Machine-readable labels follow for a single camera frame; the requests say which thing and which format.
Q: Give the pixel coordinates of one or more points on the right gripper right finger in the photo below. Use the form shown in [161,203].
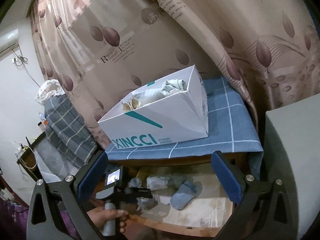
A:
[262,209]

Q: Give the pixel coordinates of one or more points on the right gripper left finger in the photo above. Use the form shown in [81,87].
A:
[44,217]

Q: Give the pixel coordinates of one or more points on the white grey rolled underwear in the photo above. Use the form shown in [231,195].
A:
[157,183]

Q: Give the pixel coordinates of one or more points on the wooden drawer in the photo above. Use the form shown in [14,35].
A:
[208,201]

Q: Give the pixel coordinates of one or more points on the cream rolled underwear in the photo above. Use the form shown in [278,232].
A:
[132,104]

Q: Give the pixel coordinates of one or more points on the person's left hand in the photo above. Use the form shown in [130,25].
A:
[100,217]

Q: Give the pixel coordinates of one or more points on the dark side table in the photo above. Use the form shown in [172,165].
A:
[42,160]

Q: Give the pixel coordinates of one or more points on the blue grey rolled sock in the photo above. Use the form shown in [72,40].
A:
[183,196]

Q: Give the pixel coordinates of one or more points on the grey plaid fabric pile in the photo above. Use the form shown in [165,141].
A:
[67,131]

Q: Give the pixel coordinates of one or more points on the blue checked table cloth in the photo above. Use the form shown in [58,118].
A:
[210,116]

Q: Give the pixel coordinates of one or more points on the white cabinet panel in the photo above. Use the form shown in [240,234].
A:
[291,154]

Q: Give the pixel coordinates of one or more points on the white XINCCI shoe box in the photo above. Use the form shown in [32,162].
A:
[160,119]

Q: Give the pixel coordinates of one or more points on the white crumpled cloth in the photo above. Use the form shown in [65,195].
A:
[49,89]

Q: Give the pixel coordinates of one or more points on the pale green rolled cloth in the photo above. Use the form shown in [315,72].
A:
[170,87]

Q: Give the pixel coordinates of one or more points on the beige leaf-pattern curtain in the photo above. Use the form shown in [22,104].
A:
[100,50]

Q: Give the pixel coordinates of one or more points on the white air conditioner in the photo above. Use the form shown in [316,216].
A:
[9,42]

